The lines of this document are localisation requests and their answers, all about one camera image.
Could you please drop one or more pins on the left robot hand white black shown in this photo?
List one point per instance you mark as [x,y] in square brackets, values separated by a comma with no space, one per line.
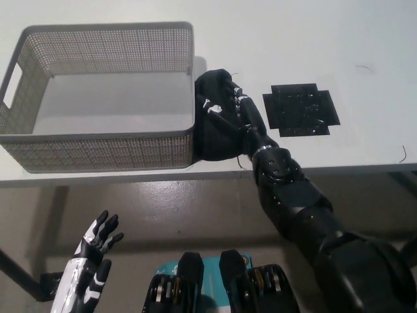
[83,274]

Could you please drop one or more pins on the robot torso black teal blocks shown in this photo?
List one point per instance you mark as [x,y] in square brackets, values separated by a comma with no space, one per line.
[224,287]

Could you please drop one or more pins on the black table foot bracket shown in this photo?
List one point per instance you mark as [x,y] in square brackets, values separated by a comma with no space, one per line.
[52,285]

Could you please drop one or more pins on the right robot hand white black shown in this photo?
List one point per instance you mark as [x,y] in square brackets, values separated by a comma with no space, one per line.
[252,114]

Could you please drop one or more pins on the black fabric pencil case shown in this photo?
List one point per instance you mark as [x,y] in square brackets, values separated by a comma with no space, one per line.
[211,140]

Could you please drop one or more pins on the grey perforated plastic basket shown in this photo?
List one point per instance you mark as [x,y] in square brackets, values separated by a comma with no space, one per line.
[94,150]

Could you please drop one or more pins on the black metal table leg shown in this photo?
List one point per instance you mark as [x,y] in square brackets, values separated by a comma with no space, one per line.
[19,277]

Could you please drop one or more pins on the black tape cross patch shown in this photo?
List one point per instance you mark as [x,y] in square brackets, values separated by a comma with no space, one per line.
[303,107]

